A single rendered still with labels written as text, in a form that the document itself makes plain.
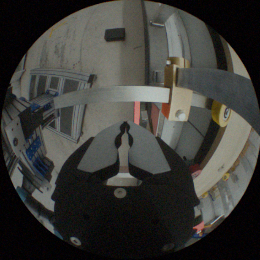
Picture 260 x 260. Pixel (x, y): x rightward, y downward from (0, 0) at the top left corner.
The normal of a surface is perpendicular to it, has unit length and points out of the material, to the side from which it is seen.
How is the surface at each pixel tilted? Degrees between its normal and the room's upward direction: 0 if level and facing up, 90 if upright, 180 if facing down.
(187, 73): 90
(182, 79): 90
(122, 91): 0
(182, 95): 0
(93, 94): 0
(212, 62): 90
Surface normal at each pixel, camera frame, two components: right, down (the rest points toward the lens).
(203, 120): -1.00, 0.01
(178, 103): 0.01, 0.51
